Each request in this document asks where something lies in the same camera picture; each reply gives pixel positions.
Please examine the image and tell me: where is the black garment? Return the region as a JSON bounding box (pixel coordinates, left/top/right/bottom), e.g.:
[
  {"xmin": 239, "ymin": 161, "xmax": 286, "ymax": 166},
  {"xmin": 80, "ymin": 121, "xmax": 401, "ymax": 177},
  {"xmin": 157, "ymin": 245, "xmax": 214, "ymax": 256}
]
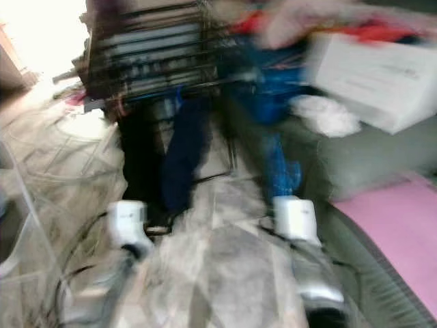
[{"xmin": 119, "ymin": 102, "xmax": 165, "ymax": 206}]

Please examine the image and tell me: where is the pink white pillow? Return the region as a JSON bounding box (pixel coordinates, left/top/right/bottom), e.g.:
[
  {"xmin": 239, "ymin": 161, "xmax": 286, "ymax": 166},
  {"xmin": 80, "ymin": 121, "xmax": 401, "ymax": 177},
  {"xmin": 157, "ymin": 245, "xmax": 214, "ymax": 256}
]
[{"xmin": 259, "ymin": 0, "xmax": 376, "ymax": 49}]

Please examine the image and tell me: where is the red cloth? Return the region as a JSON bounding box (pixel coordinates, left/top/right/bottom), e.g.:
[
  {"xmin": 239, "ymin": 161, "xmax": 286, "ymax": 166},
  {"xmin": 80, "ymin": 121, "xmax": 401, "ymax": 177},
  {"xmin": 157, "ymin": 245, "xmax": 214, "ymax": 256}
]
[{"xmin": 236, "ymin": 10, "xmax": 424, "ymax": 43}]

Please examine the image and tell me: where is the pink cushion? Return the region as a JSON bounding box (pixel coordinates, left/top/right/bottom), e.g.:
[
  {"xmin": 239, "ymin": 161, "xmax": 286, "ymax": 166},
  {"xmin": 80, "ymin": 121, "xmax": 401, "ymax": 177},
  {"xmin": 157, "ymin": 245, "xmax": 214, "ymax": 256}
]
[{"xmin": 331, "ymin": 174, "xmax": 437, "ymax": 322}]

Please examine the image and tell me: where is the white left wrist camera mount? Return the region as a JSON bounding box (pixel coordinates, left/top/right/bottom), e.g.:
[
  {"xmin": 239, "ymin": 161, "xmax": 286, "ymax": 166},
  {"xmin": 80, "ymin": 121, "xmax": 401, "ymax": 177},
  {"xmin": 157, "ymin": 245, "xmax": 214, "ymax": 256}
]
[{"xmin": 107, "ymin": 200, "xmax": 149, "ymax": 248}]

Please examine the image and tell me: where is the crumpled white cloth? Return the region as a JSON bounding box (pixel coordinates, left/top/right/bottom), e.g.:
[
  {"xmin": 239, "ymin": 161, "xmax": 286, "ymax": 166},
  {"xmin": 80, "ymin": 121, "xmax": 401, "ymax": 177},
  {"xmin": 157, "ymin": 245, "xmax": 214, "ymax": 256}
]
[{"xmin": 290, "ymin": 94, "xmax": 363, "ymax": 139}]

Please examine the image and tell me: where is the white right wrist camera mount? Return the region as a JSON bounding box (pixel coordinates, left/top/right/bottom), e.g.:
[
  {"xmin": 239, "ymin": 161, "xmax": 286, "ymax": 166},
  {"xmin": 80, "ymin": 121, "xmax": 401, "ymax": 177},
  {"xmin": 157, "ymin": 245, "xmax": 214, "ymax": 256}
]
[{"xmin": 273, "ymin": 195, "xmax": 320, "ymax": 245}]

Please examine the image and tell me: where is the white box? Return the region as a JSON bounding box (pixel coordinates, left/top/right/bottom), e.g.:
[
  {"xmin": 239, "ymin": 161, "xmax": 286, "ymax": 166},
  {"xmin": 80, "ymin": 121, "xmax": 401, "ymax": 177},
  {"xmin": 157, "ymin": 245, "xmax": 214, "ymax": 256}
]
[{"xmin": 307, "ymin": 31, "xmax": 437, "ymax": 135}]

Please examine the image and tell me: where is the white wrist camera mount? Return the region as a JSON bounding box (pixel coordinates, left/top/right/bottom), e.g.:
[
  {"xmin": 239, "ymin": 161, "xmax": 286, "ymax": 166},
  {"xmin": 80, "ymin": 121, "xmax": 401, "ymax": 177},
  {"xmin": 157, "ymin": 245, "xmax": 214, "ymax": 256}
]
[
  {"xmin": 273, "ymin": 195, "xmax": 320, "ymax": 245},
  {"xmin": 107, "ymin": 200, "xmax": 149, "ymax": 248}
]

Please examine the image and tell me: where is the black metal drying rack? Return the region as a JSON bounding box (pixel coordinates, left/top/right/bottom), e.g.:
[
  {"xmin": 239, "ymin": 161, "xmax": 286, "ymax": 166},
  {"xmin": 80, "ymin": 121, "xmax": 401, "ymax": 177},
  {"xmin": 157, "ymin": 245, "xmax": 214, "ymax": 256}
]
[{"xmin": 72, "ymin": 0, "xmax": 253, "ymax": 113}]

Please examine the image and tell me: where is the blue suitcase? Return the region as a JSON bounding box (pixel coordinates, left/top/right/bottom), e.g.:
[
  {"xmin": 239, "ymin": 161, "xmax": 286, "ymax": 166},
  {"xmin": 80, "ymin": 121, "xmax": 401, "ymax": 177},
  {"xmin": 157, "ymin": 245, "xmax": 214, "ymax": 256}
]
[{"xmin": 222, "ymin": 34, "xmax": 315, "ymax": 124}]

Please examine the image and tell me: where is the navy garment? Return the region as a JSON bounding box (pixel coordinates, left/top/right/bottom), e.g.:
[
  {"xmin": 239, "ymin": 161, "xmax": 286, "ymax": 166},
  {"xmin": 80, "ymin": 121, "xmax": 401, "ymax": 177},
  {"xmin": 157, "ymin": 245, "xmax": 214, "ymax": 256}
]
[{"xmin": 164, "ymin": 99, "xmax": 212, "ymax": 216}]

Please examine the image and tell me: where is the green sofa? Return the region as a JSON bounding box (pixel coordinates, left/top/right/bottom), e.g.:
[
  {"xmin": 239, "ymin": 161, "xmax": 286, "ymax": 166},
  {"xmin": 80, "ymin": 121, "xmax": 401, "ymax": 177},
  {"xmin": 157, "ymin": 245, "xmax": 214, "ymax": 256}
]
[{"xmin": 218, "ymin": 96, "xmax": 437, "ymax": 328}]

